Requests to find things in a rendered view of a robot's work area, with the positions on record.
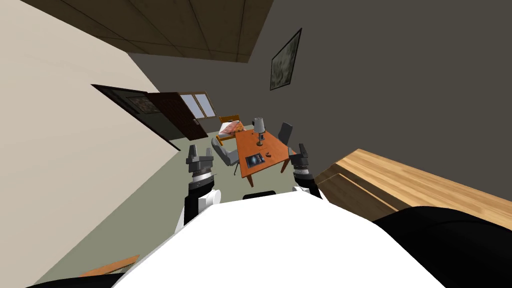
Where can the dark brown door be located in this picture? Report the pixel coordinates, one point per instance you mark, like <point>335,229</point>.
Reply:
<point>176,114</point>

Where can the dark framed wall picture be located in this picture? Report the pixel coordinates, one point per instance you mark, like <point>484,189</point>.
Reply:
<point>285,60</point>

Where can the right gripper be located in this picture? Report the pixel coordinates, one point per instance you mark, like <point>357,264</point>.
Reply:
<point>300,162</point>

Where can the light wooden cabinet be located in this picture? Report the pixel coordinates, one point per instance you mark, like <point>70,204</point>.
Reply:
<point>400,180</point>

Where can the yellow framed bed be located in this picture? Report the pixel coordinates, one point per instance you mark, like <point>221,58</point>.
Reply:
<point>232,128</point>

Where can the orange wooden board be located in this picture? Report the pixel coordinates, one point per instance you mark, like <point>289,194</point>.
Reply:
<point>114,266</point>

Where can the orange wooden table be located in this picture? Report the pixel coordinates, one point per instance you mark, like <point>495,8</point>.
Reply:
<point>250,150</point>

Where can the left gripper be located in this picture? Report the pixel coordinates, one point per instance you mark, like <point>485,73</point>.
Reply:
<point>199,164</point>

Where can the window with pale frame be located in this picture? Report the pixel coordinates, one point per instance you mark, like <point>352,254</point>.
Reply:
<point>198,104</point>

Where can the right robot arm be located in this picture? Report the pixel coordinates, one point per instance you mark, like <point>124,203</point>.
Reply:
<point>452,248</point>

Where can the grey office chair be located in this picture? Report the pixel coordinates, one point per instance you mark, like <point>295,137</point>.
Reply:
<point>226,154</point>
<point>285,132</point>

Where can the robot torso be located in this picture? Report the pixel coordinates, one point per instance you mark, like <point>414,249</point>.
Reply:
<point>272,248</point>

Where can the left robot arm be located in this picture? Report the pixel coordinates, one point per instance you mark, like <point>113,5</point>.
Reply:
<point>196,200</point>

